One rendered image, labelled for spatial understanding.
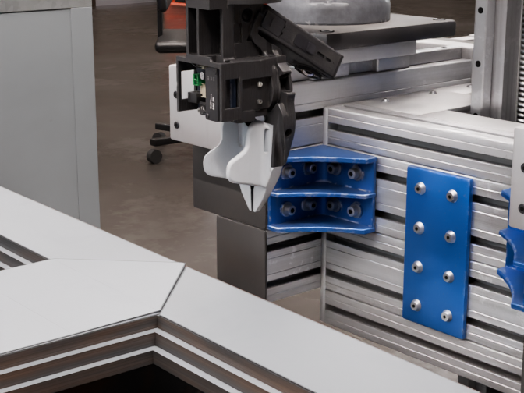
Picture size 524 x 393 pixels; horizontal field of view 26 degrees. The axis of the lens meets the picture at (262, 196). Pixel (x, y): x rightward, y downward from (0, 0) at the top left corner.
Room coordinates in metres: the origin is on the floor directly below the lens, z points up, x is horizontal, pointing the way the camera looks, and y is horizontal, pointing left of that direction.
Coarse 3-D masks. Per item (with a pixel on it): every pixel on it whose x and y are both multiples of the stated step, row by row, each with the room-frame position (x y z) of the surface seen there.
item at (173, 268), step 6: (150, 264) 1.01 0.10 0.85; (156, 264) 1.01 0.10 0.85; (162, 264) 1.01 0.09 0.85; (168, 264) 1.01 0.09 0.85; (174, 264) 1.01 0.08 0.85; (180, 264) 1.01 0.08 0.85; (162, 270) 0.99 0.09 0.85; (168, 270) 0.99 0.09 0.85; (174, 270) 0.99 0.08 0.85; (180, 270) 0.99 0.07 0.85; (174, 276) 0.97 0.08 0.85
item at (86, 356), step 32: (0, 256) 1.09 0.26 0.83; (32, 256) 1.05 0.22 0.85; (128, 320) 0.87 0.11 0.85; (160, 320) 0.88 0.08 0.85; (32, 352) 0.81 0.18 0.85; (64, 352) 0.83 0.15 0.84; (96, 352) 0.84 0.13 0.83; (128, 352) 0.85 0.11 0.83; (160, 352) 0.86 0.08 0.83; (192, 352) 0.83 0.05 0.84; (224, 352) 0.81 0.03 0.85; (0, 384) 0.78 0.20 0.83; (32, 384) 0.79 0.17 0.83; (64, 384) 0.81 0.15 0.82; (192, 384) 0.82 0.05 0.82; (224, 384) 0.79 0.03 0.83; (256, 384) 0.77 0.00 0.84; (288, 384) 0.75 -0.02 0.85
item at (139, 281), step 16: (80, 272) 0.98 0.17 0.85; (96, 272) 0.98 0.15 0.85; (112, 272) 0.98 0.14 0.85; (128, 272) 0.98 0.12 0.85; (144, 272) 0.98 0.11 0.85; (160, 272) 0.98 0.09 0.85; (112, 288) 0.94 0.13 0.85; (128, 288) 0.94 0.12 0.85; (144, 288) 0.94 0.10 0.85; (160, 288) 0.94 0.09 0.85; (160, 304) 0.90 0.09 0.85
